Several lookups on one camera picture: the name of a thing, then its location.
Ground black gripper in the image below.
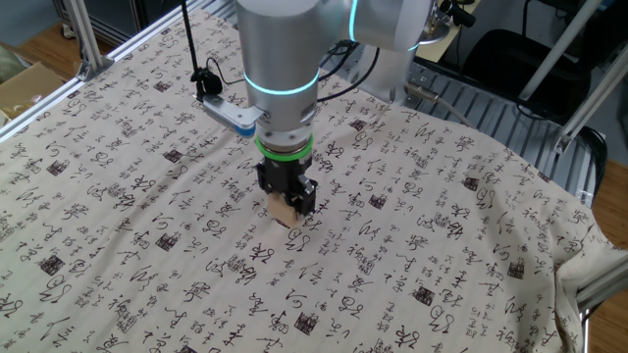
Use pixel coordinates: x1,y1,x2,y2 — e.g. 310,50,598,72
255,157,319,218

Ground small wooden cube block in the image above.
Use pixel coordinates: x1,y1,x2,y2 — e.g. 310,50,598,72
267,191,301,229

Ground calligraphy print cloth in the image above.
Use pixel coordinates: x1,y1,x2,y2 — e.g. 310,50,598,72
0,7,628,353

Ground beige desk board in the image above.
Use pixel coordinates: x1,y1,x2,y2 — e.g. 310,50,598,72
416,0,485,65

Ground dark grey cabinet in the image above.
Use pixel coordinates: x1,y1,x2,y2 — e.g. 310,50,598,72
52,0,163,48

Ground black webcam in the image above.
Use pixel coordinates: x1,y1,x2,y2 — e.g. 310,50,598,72
439,0,477,28

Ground black office chair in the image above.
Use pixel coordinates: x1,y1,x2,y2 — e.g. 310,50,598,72
460,27,593,124

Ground cardboard box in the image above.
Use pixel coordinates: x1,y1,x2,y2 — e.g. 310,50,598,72
0,41,66,124

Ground green cloth bundle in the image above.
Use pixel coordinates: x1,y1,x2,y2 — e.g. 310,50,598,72
0,42,28,85

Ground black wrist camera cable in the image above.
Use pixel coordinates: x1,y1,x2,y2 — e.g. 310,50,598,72
179,0,246,107

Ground black coiled cables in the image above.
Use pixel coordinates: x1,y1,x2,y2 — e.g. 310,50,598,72
316,41,382,104

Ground grey cable with metal plug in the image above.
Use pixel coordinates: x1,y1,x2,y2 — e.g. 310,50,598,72
404,80,478,129

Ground aluminium frame post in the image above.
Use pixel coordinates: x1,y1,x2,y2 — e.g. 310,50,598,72
519,0,603,102
63,0,115,83
553,46,628,156

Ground aluminium table edge rail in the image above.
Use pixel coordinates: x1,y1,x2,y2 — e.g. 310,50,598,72
0,0,217,144
574,257,628,313

